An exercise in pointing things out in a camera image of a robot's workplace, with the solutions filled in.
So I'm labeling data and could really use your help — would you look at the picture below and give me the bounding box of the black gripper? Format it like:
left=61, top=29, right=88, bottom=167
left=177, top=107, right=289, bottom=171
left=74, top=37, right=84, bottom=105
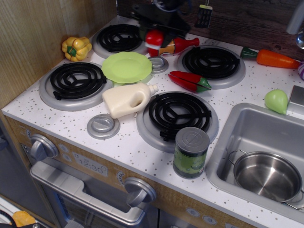
left=132, top=3, right=190, bottom=48

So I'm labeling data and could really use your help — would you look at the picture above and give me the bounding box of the red white toy sushi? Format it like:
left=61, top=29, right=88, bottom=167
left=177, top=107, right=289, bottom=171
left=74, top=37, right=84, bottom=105
left=145, top=29, right=164, bottom=49

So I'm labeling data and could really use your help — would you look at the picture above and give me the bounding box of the light green plastic plate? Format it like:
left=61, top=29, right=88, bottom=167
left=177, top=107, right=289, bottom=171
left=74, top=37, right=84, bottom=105
left=101, top=52, right=152, bottom=84

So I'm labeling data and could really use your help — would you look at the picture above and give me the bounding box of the red toy ketchup bottle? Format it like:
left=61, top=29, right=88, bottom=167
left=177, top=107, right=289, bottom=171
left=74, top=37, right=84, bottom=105
left=147, top=37, right=200, bottom=57

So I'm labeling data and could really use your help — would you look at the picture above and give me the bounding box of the grey stovetop knob middle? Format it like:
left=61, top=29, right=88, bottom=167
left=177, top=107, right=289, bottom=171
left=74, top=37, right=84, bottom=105
left=148, top=56, right=169, bottom=74

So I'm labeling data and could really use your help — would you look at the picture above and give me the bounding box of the grey stovetop knob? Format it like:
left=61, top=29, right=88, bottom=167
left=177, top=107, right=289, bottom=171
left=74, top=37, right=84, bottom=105
left=87, top=114, right=120, bottom=140
left=148, top=56, right=169, bottom=74

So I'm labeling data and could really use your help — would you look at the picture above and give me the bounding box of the back left black burner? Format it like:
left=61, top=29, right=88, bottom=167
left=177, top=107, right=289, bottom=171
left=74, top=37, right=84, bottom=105
left=92, top=24, right=148, bottom=59

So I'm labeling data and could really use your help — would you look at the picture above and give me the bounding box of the black burner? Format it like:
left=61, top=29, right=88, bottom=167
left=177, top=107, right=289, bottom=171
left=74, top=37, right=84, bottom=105
left=175, top=46, right=246, bottom=90
left=39, top=62, right=114, bottom=111
left=136, top=92, right=219, bottom=153
left=92, top=24, right=148, bottom=59

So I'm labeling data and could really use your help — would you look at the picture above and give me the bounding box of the red toy chili pepper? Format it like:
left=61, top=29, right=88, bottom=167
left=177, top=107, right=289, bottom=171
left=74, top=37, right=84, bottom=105
left=168, top=71, right=212, bottom=93

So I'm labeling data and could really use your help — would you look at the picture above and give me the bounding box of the cream toy detergent jug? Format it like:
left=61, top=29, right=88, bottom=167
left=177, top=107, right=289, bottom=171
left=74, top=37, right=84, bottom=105
left=102, top=83, right=158, bottom=119

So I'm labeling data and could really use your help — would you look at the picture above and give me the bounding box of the back right black burner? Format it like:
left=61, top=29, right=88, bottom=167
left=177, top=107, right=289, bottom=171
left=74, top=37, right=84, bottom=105
left=175, top=46, right=246, bottom=90

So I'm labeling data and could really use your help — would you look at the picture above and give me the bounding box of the yellow toy bell pepper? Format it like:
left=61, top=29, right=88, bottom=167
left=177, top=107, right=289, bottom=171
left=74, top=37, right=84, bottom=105
left=61, top=37, right=92, bottom=62

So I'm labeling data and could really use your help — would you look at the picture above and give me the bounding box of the front right black burner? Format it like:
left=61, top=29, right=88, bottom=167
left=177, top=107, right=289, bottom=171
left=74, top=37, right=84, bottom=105
left=136, top=92, right=219, bottom=153

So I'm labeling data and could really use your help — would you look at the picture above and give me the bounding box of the front left black burner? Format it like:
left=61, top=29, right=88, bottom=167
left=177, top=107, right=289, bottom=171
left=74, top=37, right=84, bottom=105
left=39, top=62, right=114, bottom=111

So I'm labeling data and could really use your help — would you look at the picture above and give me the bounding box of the grey stovetop knob front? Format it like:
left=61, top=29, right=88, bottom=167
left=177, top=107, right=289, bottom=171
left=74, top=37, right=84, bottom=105
left=87, top=114, right=120, bottom=140

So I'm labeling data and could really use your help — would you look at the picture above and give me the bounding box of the orange toy carrot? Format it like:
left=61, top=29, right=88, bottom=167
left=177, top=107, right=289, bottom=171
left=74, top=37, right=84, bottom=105
left=241, top=47, right=300, bottom=69

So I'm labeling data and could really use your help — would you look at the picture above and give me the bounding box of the green grey toy can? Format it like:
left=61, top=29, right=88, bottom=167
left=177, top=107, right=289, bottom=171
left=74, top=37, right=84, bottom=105
left=173, top=127, right=209, bottom=179

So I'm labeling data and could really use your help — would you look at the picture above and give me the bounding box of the grey sink basin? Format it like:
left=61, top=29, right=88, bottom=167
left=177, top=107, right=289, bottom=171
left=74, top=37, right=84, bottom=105
left=206, top=103, right=304, bottom=224

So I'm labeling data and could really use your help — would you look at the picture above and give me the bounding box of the light green toy pear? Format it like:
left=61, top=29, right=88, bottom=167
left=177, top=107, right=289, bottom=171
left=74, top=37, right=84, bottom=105
left=264, top=89, right=288, bottom=114

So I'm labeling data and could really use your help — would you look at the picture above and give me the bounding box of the grey faucet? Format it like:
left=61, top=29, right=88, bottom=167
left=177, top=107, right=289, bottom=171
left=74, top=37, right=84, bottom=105
left=286, top=0, right=304, bottom=35

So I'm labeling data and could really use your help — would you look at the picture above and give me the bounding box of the hanging metal spoon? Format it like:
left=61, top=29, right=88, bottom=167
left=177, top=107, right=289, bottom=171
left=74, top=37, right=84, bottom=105
left=295, top=29, right=304, bottom=49

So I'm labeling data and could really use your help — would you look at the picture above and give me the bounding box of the oven clock display panel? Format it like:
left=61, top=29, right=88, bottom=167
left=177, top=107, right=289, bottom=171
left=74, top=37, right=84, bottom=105
left=72, top=152, right=108, bottom=177

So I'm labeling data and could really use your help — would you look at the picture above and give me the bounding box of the purple toy onion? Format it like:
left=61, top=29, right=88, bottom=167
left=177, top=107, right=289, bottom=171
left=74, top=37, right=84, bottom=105
left=297, top=60, right=304, bottom=80

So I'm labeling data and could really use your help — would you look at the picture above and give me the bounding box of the right grey oven knob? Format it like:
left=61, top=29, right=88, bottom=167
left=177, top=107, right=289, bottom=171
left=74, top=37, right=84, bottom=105
left=124, top=177, right=157, bottom=207

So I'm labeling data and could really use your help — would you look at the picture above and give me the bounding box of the grey oven knob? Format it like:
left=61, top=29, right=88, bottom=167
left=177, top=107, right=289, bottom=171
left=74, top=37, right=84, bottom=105
left=124, top=177, right=157, bottom=207
left=29, top=133, right=59, bottom=162

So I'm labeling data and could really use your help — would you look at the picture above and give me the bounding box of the left grey oven knob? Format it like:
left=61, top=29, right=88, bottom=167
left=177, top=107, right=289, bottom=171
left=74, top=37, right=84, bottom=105
left=29, top=133, right=59, bottom=162

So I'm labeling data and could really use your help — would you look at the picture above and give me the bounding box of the yellow object on floor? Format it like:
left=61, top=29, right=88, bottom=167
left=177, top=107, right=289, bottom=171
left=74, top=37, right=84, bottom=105
left=12, top=211, right=36, bottom=228

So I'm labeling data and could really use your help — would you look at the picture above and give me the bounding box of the grey oven door handle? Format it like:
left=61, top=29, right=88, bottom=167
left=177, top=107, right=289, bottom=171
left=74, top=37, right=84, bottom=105
left=30, top=162, right=145, bottom=228

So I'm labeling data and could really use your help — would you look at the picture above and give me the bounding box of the steel pot with handles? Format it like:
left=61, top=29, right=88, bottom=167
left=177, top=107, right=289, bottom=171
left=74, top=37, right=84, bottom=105
left=228, top=150, right=304, bottom=210

